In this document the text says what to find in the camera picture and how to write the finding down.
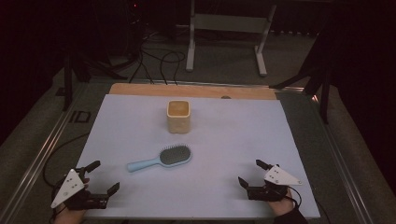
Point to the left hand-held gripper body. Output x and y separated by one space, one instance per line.
69 186

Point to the light blue hairbrush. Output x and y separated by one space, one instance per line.
174 154

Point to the black stand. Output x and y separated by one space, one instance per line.
324 99
67 84

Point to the beige square cup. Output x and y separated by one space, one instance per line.
178 124

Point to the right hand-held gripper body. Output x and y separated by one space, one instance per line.
280 177

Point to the pale blue table mat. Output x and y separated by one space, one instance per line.
233 140

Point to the person's right hand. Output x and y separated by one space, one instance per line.
280 207

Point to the person's left hand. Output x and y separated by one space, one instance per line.
70 216

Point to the white metal table frame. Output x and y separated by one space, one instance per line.
229 23

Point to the metal floor rail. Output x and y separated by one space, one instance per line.
37 161
339 161

